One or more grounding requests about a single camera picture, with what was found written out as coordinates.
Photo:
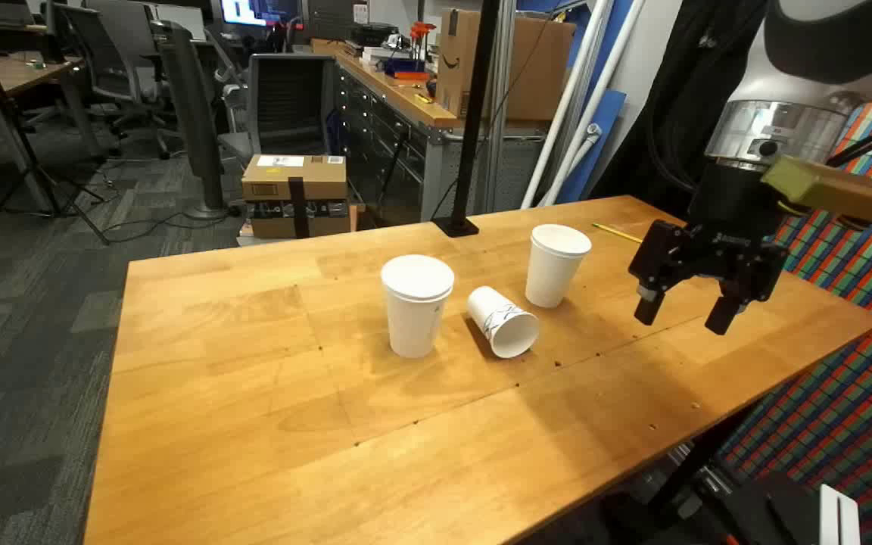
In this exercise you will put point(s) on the black curtain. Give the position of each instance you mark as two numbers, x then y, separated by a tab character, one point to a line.
680	93

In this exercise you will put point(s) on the blue foam board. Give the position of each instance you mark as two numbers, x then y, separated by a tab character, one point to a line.
592	147

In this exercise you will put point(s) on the black tripod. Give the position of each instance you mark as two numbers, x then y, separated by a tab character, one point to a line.
24	151

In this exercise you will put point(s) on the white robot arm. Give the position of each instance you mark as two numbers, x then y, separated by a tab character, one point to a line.
809	126

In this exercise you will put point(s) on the black vertical pole stand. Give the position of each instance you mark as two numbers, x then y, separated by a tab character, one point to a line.
477	110

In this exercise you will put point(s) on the white leaning boards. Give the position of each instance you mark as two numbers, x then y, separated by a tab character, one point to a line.
577	93

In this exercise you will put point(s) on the computer monitor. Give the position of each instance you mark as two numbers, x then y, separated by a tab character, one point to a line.
249	10

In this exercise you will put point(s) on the black square mesh panel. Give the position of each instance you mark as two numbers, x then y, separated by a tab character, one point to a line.
289	101

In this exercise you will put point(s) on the grey pedestal column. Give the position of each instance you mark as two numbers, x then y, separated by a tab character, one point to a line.
198	121

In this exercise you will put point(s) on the large cardboard shipping box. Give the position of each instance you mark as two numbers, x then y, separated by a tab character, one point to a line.
530	66

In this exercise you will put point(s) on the wooden office desk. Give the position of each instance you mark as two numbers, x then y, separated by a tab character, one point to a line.
1	76

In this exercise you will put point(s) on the colourful checked cloth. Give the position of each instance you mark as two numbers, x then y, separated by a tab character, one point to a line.
848	403

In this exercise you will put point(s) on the small cardboard box with label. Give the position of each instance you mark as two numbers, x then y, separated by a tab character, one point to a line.
292	179

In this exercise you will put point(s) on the black equipment under table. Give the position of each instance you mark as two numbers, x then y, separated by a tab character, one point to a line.
719	503

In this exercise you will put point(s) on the olive wrist camera box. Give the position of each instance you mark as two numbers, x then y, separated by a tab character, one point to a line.
846	195

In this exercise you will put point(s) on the plain white paper cup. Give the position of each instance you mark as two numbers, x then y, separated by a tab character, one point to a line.
416	307
556	263

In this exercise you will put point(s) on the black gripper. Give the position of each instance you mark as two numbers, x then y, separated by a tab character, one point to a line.
726	243

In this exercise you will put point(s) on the yellow pencil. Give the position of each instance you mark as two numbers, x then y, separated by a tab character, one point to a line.
619	232

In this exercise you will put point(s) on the black office chair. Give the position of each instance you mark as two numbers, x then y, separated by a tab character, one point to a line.
105	56

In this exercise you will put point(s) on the white flat panel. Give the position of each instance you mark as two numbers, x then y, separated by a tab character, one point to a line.
840	517

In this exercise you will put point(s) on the white cup with blue print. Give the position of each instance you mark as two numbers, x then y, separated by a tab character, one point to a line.
501	321

